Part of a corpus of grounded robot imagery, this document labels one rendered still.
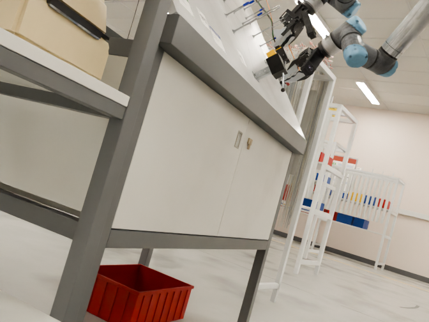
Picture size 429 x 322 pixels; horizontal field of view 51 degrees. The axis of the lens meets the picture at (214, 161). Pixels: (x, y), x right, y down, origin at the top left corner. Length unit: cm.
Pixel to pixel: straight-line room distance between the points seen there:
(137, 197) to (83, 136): 18
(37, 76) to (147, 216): 49
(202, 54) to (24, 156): 47
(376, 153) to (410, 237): 190
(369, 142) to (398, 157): 70
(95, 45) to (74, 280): 42
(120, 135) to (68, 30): 20
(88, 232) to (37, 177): 27
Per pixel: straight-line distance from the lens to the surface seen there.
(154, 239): 112
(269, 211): 187
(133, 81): 85
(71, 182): 100
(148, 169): 102
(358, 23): 171
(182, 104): 108
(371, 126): 1042
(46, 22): 74
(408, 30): 169
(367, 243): 1001
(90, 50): 81
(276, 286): 278
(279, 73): 146
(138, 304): 163
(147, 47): 86
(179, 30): 96
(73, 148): 101
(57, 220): 101
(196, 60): 103
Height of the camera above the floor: 53
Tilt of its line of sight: 4 degrees up
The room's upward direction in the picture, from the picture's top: 16 degrees clockwise
